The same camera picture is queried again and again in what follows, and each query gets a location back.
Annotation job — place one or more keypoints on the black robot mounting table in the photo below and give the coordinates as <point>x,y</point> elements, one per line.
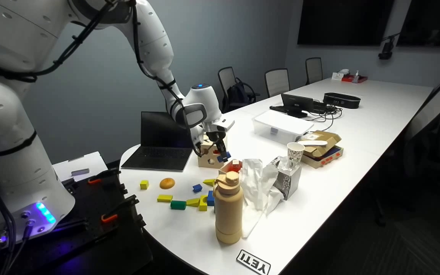
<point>103,235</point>

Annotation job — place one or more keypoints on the black oval case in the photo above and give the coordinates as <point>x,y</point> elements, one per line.
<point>342,100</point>

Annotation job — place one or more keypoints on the black wall mounted camera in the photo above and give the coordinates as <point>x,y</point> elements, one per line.
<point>389,48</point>

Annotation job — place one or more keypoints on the yellow triangular block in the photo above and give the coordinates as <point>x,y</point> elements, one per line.
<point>210,183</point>

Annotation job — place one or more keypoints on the red and white items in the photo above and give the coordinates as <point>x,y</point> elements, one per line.
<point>351,77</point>

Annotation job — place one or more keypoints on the orange dome block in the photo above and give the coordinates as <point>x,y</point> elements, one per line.
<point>167,183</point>

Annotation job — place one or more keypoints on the crumpled clear plastic bag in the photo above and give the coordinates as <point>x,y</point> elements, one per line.
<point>259,184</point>

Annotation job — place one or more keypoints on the white carton box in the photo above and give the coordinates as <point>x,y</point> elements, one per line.
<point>288,180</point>

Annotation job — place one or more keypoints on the white flat board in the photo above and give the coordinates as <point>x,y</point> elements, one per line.
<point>85,163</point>

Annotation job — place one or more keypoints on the black open laptop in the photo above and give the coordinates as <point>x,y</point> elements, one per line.
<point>161,143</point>

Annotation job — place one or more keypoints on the clear plastic storage container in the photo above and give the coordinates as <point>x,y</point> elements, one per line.
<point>282,125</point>

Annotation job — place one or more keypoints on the wooden shape sorter box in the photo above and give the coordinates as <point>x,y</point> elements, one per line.
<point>212,160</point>

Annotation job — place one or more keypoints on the black orange clamp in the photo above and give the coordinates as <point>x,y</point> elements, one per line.
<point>96,181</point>
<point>109,218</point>

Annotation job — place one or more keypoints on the yellow cube block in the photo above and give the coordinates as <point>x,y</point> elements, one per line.
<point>144,184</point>

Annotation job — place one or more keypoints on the black wall television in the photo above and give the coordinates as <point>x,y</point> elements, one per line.
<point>345,21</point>
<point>435,24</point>

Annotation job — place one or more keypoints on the white paper cup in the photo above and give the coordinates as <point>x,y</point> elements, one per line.
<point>296,154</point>

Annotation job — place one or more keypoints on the tan insulated bottle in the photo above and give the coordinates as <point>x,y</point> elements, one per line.
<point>229,215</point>

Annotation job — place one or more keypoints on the green rectangular block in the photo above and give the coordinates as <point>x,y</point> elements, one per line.
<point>178,206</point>

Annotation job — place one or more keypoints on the red block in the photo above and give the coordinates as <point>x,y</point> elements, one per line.
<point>235,164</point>

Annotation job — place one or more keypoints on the black backpack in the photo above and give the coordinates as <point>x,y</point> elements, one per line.
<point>244,94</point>

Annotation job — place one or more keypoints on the small blue block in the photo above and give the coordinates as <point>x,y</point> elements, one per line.
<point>198,189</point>

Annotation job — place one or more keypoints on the black white YETI sticker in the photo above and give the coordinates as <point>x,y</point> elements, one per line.
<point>254,262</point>

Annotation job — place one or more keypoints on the grey office chair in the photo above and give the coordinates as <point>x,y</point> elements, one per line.
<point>314,70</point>
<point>225,77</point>
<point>277,82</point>

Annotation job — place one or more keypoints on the yellow rectangular block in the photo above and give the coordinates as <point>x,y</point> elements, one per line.
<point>164,198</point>

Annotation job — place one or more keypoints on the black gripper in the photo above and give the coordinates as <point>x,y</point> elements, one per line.
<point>213,134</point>

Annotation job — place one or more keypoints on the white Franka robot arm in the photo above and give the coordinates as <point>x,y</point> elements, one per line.
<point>7,128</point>

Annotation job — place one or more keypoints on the blue rectangular block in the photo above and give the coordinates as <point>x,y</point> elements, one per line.
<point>225,158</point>

